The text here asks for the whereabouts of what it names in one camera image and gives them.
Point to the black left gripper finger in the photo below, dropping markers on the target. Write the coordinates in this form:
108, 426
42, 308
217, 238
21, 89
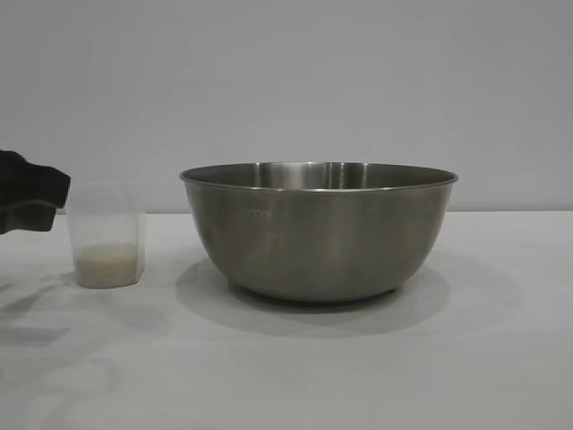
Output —
31, 183
27, 221

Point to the clear plastic measuring cup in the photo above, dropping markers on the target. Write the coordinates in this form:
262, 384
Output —
105, 215

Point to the white uncooked rice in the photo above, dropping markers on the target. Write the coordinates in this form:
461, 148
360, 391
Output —
105, 266

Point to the stainless steel mixing bowl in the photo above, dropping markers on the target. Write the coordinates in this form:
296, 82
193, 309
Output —
318, 237

